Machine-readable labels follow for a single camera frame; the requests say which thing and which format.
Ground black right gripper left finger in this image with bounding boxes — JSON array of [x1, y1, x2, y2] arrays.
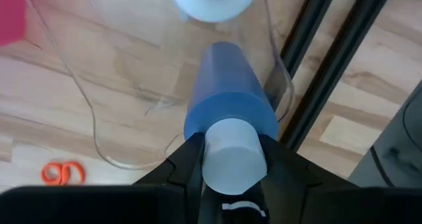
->
[[133, 132, 206, 186]]

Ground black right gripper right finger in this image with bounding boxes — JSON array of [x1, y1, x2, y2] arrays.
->
[[259, 134, 359, 189]]

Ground dark blue paint bottle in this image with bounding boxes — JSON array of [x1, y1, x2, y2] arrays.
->
[[183, 41, 280, 196]]

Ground orange-handled scissors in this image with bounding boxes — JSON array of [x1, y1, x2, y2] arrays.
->
[[40, 161, 87, 187]]

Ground white paint bottle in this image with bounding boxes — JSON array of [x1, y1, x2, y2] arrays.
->
[[167, 0, 260, 24]]

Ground clear plastic container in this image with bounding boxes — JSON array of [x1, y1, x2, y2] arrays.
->
[[18, 0, 296, 171]]

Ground pink-red translucent plastic tray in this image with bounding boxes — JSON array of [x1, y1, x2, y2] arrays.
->
[[0, 0, 28, 47]]

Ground black aluminium rig frame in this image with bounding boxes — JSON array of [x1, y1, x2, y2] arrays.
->
[[278, 0, 400, 152]]

